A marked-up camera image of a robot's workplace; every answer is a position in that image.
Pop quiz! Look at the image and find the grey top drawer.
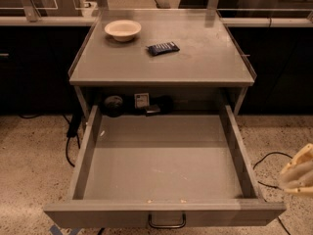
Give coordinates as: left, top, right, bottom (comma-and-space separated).
44, 106, 286, 229

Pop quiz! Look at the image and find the white label box behind drawer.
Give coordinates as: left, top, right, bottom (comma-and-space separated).
134, 93, 150, 109

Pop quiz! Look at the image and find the black round object behind drawer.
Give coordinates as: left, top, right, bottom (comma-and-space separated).
103, 95, 124, 118

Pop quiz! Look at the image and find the grey cabinet table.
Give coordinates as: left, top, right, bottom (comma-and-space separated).
67, 8, 257, 119

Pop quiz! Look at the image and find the dark blue snack packet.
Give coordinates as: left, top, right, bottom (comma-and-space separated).
147, 42, 180, 56

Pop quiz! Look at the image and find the white bowl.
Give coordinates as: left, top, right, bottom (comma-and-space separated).
105, 20, 142, 42

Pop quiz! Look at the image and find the black power adapter left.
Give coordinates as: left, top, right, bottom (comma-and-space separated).
67, 114, 81, 138

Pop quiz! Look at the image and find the blue tape cross on floor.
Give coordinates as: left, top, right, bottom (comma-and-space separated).
49, 225, 80, 235

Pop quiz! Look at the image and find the black cable on right floor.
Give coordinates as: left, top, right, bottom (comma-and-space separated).
252, 151, 294, 235

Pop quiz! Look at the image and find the black cable on floor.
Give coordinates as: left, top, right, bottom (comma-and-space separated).
252, 151, 294, 235
62, 114, 82, 168

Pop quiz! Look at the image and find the black cable on left floor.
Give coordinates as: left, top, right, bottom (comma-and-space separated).
62, 114, 82, 168

